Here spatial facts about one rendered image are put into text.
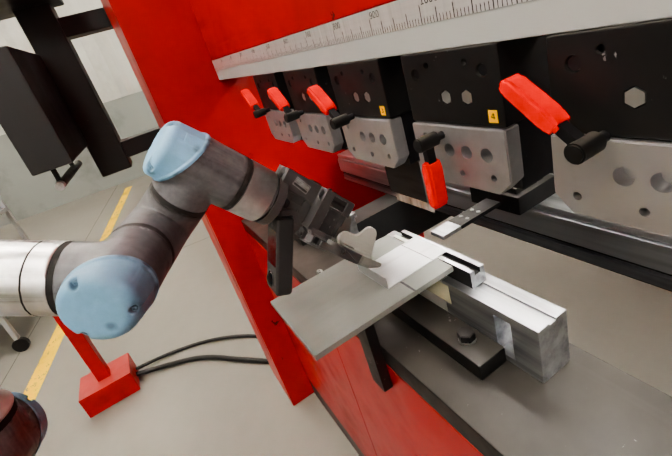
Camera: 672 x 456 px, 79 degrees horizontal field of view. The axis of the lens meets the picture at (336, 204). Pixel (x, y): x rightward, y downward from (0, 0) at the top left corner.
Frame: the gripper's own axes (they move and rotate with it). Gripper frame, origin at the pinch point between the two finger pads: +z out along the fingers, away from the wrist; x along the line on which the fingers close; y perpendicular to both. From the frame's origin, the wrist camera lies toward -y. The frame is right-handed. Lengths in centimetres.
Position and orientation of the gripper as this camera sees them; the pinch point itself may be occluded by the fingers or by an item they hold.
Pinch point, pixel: (361, 259)
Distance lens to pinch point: 67.7
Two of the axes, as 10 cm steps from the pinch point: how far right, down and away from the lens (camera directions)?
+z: 7.4, 4.0, 5.3
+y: 4.7, -8.8, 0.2
